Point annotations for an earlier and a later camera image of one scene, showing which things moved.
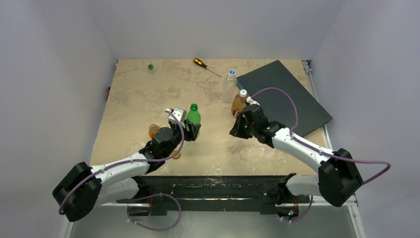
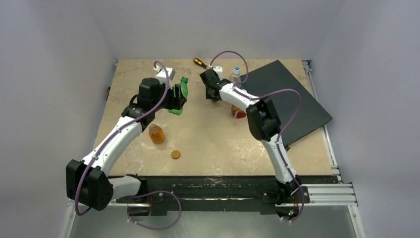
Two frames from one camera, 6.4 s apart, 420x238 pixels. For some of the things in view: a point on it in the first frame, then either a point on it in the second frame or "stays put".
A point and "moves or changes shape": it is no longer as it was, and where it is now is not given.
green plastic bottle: (193, 115) to (183, 87)
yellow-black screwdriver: (200, 63) stays put
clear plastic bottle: (229, 87) moves or changes shape
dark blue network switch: (283, 99) stays put
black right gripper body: (244, 119) to (211, 87)
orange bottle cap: (177, 156) stays put
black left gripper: (190, 134) to (175, 102)
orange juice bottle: (153, 130) stays put
